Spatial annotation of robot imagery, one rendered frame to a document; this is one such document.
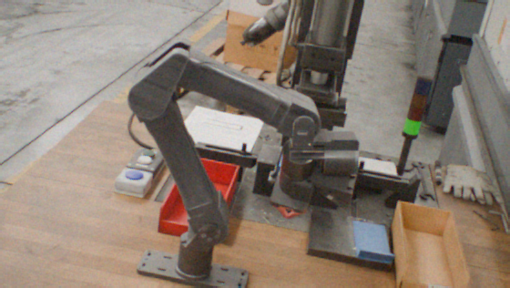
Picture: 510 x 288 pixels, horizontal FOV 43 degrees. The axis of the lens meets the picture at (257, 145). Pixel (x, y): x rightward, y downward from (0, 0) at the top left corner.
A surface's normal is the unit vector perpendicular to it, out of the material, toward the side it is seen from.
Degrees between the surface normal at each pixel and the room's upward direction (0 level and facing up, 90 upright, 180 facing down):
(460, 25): 90
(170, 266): 0
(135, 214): 0
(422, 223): 90
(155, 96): 90
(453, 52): 90
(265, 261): 0
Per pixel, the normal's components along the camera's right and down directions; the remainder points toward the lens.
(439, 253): 0.15, -0.90
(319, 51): -0.14, 0.40
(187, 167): 0.09, 0.40
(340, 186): 0.04, -0.58
